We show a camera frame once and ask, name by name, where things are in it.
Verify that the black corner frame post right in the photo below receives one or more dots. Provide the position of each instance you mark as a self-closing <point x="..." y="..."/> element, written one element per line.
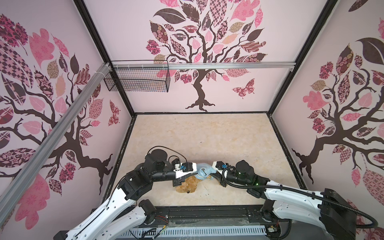
<point x="320" y="23"/>

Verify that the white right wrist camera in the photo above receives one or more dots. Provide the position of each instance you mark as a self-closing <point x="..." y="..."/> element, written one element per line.
<point x="219" y="166"/>

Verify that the aluminium rail wall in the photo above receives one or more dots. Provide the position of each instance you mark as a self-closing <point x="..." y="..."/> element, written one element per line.
<point x="23" y="180"/>
<point x="203" y="66"/>

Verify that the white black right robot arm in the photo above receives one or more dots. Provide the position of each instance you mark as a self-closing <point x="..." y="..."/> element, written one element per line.
<point x="326" y="209"/>

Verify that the black corner frame post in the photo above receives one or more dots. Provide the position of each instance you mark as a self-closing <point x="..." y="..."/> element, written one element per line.
<point x="91" y="27"/>
<point x="320" y="23"/>

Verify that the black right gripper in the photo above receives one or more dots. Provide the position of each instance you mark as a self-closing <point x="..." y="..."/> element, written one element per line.
<point x="219" y="178"/>

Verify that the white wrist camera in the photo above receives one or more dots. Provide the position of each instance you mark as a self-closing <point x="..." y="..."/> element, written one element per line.
<point x="219" y="166"/>
<point x="185" y="169"/>

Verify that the brown plush teddy bear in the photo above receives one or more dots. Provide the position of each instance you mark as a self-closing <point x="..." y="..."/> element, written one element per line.
<point x="189" y="185"/>

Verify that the aluminium rail left wall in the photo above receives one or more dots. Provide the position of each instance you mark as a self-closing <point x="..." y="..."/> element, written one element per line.
<point x="23" y="180"/>

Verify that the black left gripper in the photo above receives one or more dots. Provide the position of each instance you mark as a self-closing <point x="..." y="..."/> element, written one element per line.
<point x="178" y="181"/>

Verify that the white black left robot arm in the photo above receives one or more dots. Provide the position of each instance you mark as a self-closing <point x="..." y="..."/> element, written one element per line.
<point x="122" y="210"/>

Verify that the white slotted cable duct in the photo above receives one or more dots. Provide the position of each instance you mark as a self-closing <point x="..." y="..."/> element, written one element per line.
<point x="192" y="232"/>

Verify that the black wire mesh basket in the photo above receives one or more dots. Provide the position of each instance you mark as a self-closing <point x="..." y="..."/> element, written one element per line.
<point x="139" y="76"/>

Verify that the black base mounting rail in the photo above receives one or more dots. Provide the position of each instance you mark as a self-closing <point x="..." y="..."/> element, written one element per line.
<point x="219" y="216"/>

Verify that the light blue teddy shirt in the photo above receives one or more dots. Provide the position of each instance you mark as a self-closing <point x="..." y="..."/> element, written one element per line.
<point x="204" y="171"/>

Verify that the aluminium rail back wall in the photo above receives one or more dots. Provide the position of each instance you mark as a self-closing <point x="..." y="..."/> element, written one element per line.
<point x="203" y="66"/>

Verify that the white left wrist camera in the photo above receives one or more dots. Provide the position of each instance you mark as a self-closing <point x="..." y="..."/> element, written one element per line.
<point x="185" y="169"/>

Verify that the black corner frame post left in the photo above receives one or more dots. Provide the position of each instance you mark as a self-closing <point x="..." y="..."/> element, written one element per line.
<point x="91" y="27"/>

